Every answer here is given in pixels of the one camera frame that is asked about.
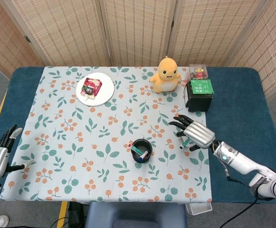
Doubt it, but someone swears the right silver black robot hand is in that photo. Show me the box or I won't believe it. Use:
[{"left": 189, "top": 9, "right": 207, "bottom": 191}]
[{"left": 169, "top": 114, "right": 216, "bottom": 152}]

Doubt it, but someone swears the black-capped green marker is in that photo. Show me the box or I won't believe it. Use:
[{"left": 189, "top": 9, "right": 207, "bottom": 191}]
[{"left": 179, "top": 139, "right": 191, "bottom": 150}]

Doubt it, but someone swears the blue-capped white marker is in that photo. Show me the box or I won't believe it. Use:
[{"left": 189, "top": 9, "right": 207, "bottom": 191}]
[{"left": 138, "top": 150, "right": 150, "bottom": 161}]

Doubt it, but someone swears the black pen cup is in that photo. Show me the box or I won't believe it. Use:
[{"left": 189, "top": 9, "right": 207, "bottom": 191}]
[{"left": 131, "top": 139, "right": 153, "bottom": 163}]

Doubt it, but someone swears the red-capped green marker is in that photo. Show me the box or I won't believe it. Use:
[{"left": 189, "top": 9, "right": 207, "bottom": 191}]
[{"left": 127, "top": 142, "right": 150, "bottom": 159}]

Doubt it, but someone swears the black cardboard box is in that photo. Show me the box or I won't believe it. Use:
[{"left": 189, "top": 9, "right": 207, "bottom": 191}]
[{"left": 184, "top": 79, "right": 214, "bottom": 113}]

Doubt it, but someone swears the green paper packet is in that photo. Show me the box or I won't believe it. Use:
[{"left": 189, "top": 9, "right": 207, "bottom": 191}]
[{"left": 190, "top": 79, "right": 214, "bottom": 95}]

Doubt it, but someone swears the orange plush dinosaur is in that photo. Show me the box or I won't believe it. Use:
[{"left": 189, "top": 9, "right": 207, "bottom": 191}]
[{"left": 149, "top": 55, "right": 182, "bottom": 93}]

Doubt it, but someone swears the clear plastic box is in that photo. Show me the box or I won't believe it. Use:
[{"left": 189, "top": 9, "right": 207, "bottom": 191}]
[{"left": 189, "top": 64, "right": 209, "bottom": 80}]

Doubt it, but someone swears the white plastic bin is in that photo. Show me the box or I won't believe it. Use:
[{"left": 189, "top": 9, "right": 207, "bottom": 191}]
[{"left": 185, "top": 202, "right": 212, "bottom": 216}]

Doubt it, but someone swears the black device under table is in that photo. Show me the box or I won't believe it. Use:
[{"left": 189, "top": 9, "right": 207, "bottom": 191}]
[{"left": 68, "top": 201, "right": 89, "bottom": 224}]

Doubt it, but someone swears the floral leaf berry tablecloth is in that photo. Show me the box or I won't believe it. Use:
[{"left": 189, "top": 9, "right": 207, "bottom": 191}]
[{"left": 0, "top": 66, "right": 212, "bottom": 203}]

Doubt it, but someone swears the white paper plate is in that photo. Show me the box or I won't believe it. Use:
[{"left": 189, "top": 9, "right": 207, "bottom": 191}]
[{"left": 76, "top": 72, "right": 115, "bottom": 106}]

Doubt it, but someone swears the blue padded seat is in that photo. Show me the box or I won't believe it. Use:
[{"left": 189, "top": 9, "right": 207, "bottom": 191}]
[{"left": 85, "top": 201, "right": 188, "bottom": 228}]

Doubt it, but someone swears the red snack packet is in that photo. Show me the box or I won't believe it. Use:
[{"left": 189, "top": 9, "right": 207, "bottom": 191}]
[{"left": 81, "top": 77, "right": 103, "bottom": 101}]

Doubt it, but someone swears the bamboo folding screen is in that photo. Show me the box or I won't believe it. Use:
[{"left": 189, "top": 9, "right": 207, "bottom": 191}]
[{"left": 0, "top": 0, "right": 276, "bottom": 100}]

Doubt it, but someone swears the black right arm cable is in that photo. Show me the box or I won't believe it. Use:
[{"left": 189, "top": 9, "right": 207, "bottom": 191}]
[{"left": 225, "top": 169, "right": 262, "bottom": 228}]

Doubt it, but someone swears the black floor cable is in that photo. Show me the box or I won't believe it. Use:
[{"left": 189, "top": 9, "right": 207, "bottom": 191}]
[{"left": 50, "top": 216, "right": 70, "bottom": 228}]

